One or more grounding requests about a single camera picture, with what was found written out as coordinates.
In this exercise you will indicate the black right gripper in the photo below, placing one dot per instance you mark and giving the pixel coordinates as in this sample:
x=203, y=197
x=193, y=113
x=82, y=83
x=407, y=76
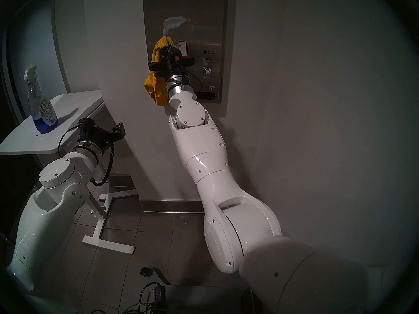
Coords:
x=173, y=69

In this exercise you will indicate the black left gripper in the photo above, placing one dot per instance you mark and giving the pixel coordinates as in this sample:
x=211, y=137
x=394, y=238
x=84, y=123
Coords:
x=101, y=136

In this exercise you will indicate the yellow microfibre cloth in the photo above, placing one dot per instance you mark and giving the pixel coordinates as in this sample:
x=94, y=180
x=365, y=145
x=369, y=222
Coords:
x=158, y=87

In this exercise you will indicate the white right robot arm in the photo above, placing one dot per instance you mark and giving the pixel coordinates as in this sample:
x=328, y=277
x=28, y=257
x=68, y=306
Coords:
x=209, y=159

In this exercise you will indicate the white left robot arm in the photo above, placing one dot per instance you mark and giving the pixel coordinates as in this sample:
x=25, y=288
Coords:
x=49, y=202

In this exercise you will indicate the white blue-edged label sticker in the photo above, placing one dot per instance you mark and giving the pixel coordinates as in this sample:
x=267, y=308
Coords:
x=182, y=47

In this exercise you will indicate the curved white foam smear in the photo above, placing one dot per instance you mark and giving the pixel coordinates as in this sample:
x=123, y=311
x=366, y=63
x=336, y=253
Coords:
x=175, y=22

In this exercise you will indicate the spray bottle with blue liquid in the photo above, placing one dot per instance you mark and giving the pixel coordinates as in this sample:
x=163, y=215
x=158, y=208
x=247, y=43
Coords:
x=41, y=110

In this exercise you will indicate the white side table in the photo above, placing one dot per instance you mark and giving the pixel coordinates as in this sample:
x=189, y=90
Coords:
x=23, y=141

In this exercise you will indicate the black star knob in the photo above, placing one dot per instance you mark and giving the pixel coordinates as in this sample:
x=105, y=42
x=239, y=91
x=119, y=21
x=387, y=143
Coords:
x=146, y=272

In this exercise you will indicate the black power box red light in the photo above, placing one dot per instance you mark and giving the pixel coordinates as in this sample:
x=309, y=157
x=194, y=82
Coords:
x=159, y=295

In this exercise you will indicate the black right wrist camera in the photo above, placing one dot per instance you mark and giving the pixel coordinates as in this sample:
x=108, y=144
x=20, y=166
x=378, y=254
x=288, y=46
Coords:
x=174, y=55

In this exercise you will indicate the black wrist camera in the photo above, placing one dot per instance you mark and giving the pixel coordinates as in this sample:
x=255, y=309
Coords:
x=174, y=55
x=86, y=124

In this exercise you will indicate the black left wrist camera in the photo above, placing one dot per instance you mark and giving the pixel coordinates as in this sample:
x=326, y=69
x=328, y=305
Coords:
x=86, y=124

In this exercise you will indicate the stainless steel wall dispenser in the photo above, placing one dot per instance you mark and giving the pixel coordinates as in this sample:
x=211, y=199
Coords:
x=203, y=22

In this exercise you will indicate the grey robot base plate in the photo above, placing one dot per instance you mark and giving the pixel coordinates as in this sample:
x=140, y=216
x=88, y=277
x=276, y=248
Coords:
x=196, y=298

